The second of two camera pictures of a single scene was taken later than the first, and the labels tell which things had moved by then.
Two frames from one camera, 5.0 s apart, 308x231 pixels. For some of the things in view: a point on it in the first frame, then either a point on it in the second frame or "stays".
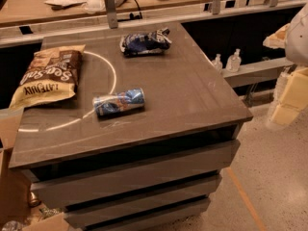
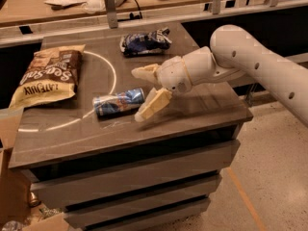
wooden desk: x=29 y=3 stays
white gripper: x=297 y=38 to x=172 y=73
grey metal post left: x=111 y=7 stays
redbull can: x=104 y=105 stays
